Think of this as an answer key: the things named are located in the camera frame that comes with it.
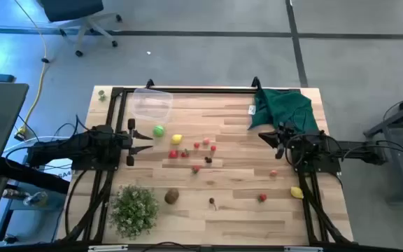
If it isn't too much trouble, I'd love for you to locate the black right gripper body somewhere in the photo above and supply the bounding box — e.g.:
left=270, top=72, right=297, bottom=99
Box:
left=274, top=120, right=295, bottom=160

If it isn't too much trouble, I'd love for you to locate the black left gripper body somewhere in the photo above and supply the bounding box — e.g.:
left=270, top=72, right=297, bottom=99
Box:
left=118, top=118, right=136, bottom=167

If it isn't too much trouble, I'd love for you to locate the clear plastic tupperware container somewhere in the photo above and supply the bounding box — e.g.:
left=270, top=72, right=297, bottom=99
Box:
left=130, top=87, right=174, bottom=124

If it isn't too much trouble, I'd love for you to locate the brown toy kiwi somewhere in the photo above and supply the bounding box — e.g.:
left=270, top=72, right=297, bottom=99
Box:
left=164, top=188, right=181, bottom=205

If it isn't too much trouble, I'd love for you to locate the dark green cloth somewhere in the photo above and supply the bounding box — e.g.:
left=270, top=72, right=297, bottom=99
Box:
left=247, top=87, right=320, bottom=134

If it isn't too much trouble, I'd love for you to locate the green artificial bushy plant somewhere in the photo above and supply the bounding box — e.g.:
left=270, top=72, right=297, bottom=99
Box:
left=108, top=184, right=160, bottom=241

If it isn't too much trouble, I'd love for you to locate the white paper sign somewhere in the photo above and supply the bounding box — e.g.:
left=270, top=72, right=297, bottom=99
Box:
left=43, top=157, right=80, bottom=183

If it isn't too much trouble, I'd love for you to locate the clear plastic bottle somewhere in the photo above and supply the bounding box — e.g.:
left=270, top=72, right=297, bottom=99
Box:
left=22, top=190, right=48, bottom=207

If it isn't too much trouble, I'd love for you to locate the brown bottle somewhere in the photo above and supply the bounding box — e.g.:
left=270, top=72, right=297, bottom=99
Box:
left=1, top=188, right=22, bottom=200

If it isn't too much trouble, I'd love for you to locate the dark office chair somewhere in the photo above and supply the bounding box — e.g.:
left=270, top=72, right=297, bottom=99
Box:
left=39, top=0, right=123, bottom=58

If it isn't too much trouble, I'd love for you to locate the silver table bracket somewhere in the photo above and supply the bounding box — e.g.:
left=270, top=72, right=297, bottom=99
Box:
left=284, top=246, right=324, bottom=252
left=88, top=244, right=129, bottom=252

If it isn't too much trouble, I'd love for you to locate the yellow floor cable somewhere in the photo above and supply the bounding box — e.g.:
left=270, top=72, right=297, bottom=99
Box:
left=13, top=0, right=48, bottom=136

